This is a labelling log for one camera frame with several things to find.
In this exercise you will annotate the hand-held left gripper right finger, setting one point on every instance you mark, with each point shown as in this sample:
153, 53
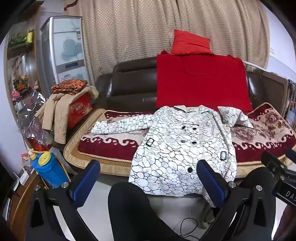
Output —
212, 185

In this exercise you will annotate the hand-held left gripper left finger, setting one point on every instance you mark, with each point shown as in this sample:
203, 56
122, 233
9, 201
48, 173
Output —
85, 181

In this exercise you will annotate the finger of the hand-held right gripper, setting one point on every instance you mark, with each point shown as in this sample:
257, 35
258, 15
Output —
272, 161

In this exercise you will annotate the white crackle-print coat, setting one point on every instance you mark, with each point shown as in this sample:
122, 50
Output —
182, 150

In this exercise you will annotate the person's right forearm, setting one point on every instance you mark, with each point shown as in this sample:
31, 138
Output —
288, 223

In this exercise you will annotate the red beige floral sofa mat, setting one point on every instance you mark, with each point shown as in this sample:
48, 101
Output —
259, 136

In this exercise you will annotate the grey slipper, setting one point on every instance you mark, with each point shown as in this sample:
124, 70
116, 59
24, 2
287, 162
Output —
207, 217

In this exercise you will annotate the blue sprayer bottle yellow cap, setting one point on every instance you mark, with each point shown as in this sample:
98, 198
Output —
49, 168

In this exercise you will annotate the person's black trouser leg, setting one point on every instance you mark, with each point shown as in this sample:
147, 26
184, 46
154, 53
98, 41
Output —
131, 208

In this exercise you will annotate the wooden side table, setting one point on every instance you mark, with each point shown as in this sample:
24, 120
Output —
20, 199

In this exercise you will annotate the red cardboard box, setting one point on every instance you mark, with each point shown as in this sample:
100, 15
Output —
79, 110

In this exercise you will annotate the beige quilted jacket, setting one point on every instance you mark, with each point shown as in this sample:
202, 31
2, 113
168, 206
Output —
55, 113

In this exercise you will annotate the clear cellophane wrap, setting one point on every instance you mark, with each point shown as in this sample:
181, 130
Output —
34, 115

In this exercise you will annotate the orange patterned cloth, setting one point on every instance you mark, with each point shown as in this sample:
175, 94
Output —
69, 85

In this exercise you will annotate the red blanket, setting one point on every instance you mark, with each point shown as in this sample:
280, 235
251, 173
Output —
201, 83

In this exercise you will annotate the brown leather sofa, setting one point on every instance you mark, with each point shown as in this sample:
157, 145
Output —
129, 85

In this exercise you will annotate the silver standing air conditioner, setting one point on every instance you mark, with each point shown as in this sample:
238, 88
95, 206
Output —
62, 51

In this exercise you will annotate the wooden display cabinet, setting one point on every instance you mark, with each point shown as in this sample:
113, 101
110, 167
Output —
22, 64

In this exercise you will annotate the red pillow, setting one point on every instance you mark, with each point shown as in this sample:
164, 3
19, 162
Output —
190, 44

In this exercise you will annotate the beige dotted curtain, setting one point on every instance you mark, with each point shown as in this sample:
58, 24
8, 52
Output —
150, 34

